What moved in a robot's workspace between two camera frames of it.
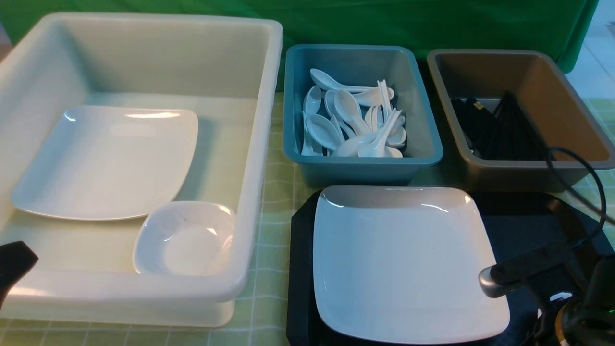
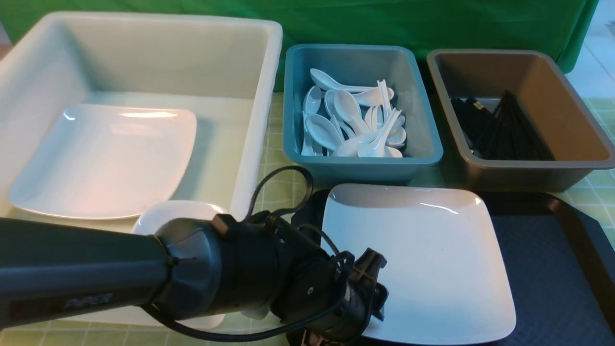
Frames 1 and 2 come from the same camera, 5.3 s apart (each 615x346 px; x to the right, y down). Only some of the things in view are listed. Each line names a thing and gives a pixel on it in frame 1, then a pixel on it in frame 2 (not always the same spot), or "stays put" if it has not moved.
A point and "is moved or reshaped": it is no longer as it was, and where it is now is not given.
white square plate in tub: [110, 163] stays put
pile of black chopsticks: [508, 134] stays put
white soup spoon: [374, 146] stays put
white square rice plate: [401, 264] is moved or reshaped
